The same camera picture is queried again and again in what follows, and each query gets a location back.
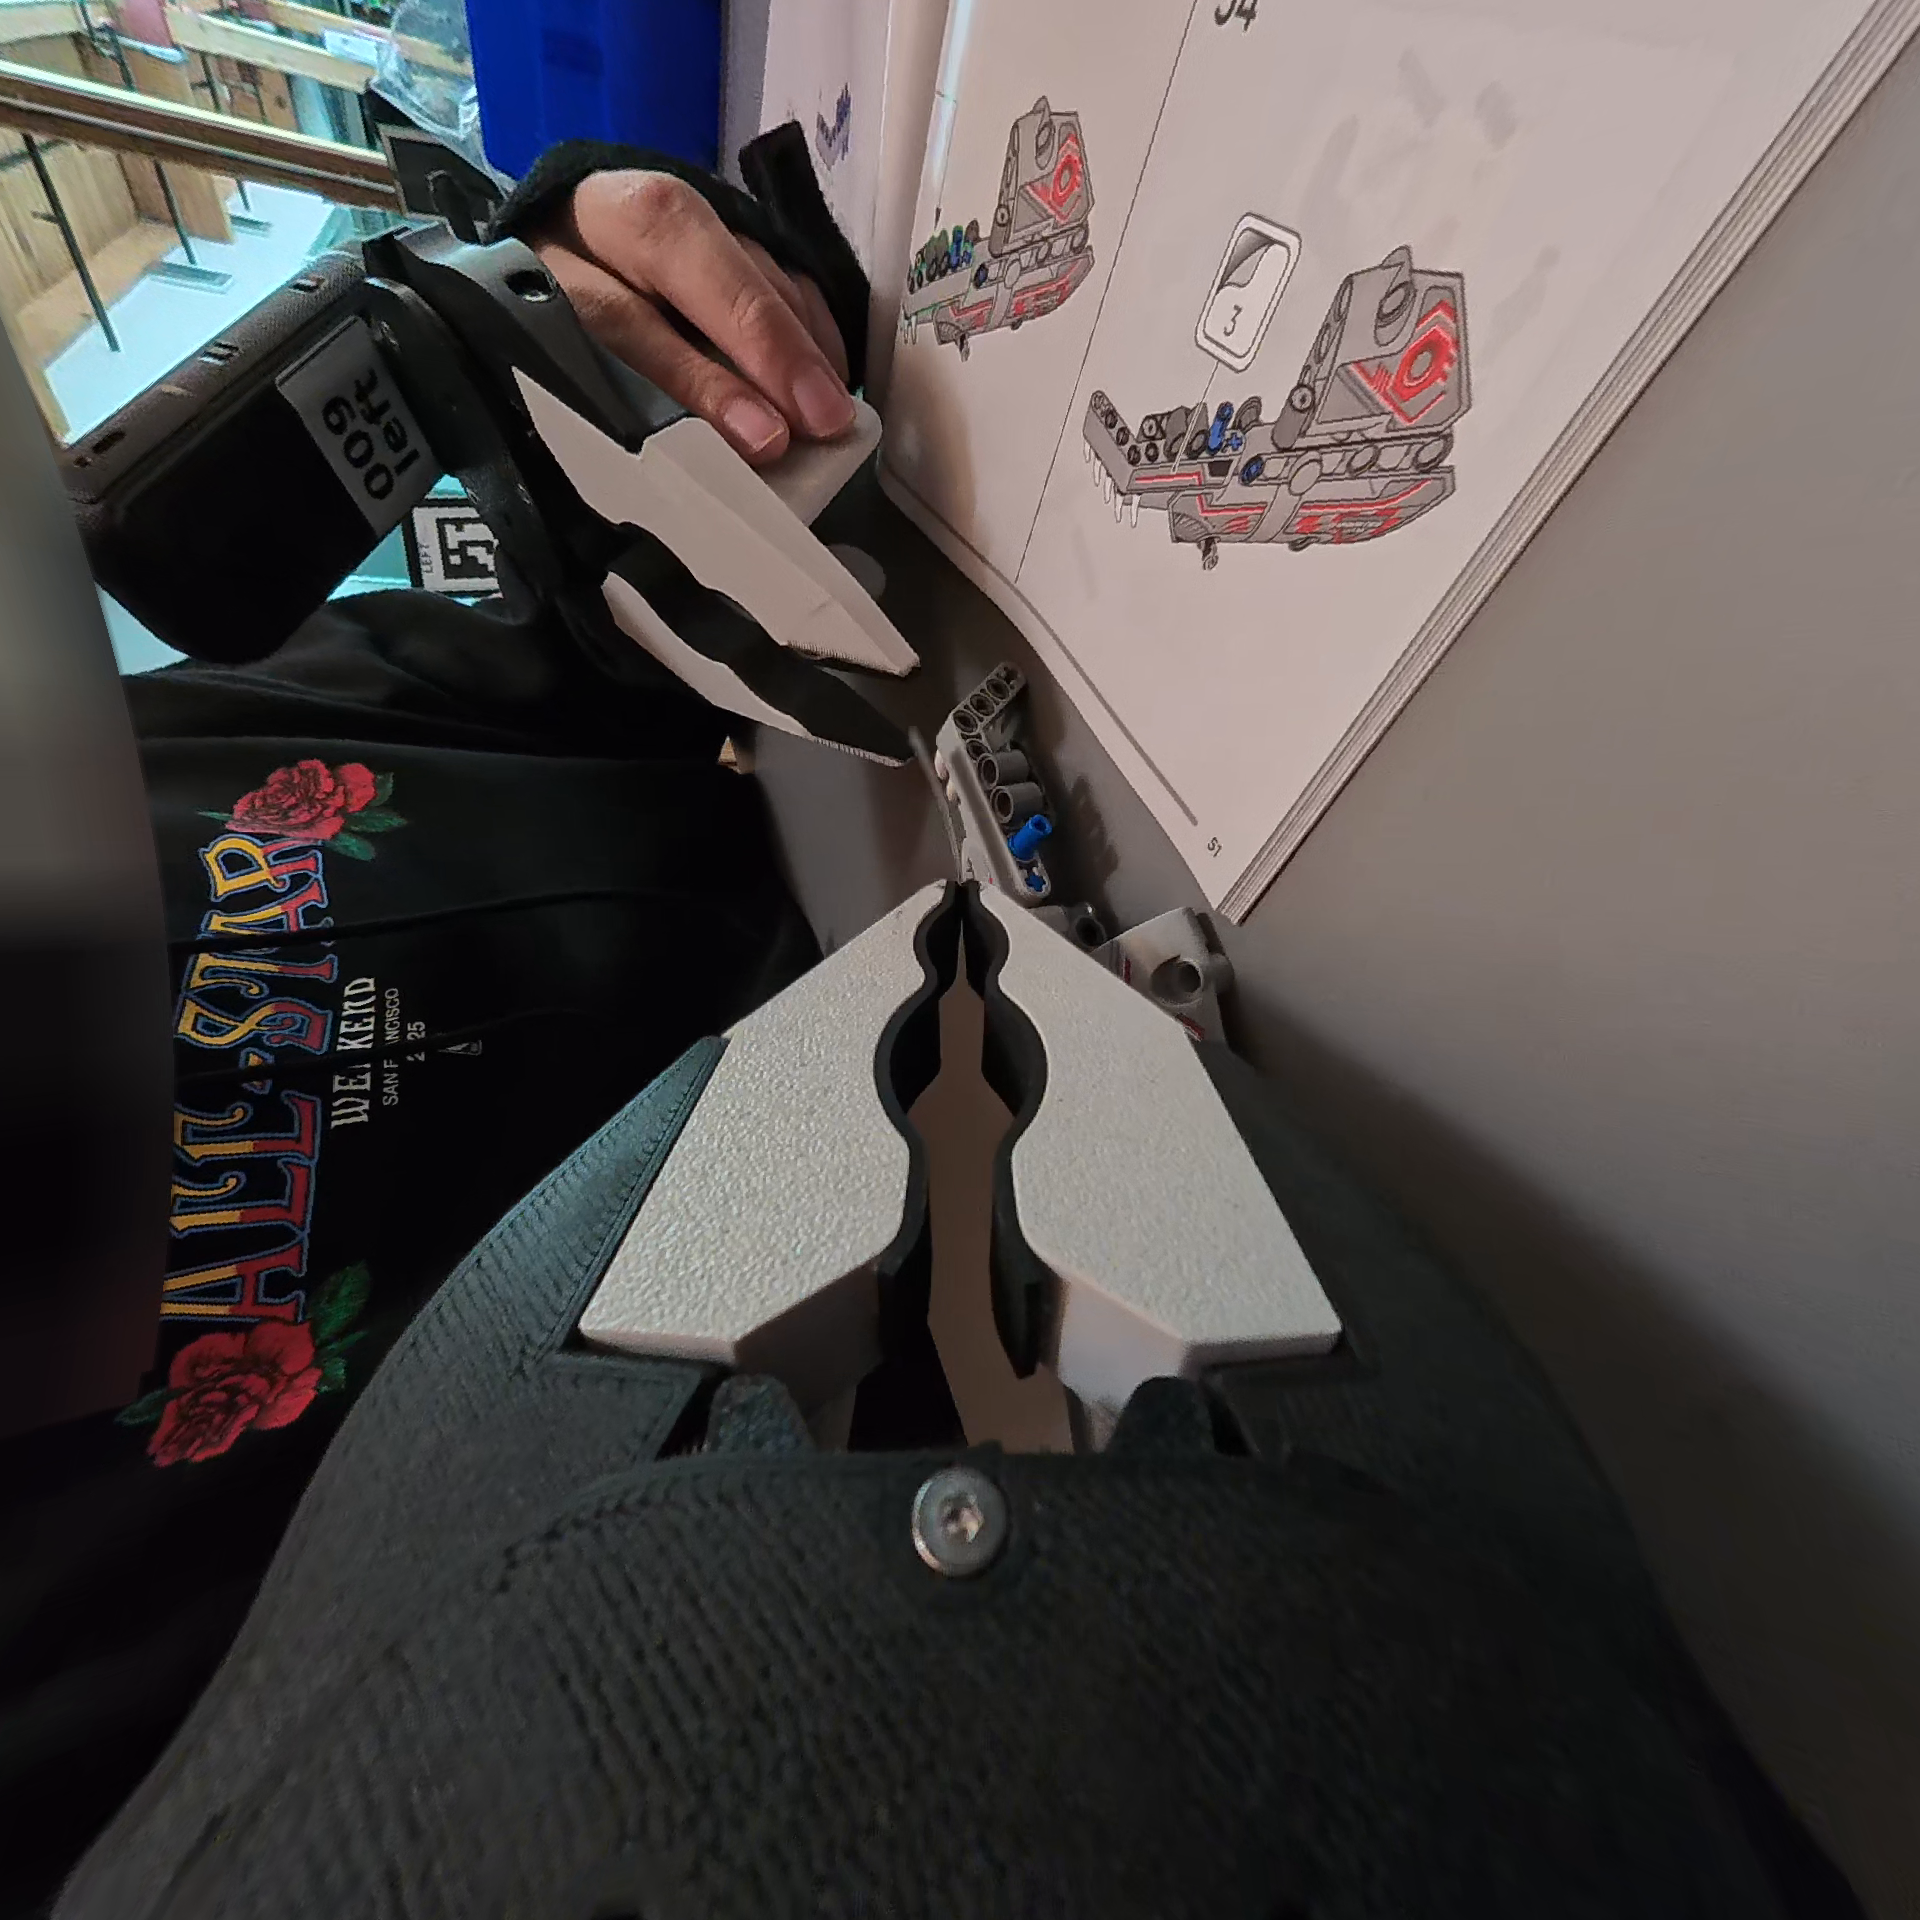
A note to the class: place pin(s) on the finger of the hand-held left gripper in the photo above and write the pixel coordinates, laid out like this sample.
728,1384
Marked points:
720,512
707,653

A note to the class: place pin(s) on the blue plastic bin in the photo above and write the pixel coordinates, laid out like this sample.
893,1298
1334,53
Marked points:
603,74

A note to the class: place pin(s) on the clear plastic bag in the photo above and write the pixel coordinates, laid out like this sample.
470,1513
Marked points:
421,83

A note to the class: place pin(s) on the metal railing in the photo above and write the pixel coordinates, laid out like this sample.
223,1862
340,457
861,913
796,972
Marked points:
181,128

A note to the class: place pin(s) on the grey desk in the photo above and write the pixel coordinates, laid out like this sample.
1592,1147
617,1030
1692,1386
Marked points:
1650,1051

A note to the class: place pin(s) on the grey toy beam assembly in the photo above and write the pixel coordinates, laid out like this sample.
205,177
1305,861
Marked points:
992,765

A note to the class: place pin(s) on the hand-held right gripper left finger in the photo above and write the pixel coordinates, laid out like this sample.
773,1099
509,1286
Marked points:
751,1185

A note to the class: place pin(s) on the open instruction booklet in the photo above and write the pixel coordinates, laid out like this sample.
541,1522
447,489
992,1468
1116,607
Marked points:
1275,676

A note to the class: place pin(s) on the person's left hand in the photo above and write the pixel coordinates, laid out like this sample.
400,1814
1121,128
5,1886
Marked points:
689,287

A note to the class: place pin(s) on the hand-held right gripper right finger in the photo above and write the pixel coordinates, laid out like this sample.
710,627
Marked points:
1155,1200

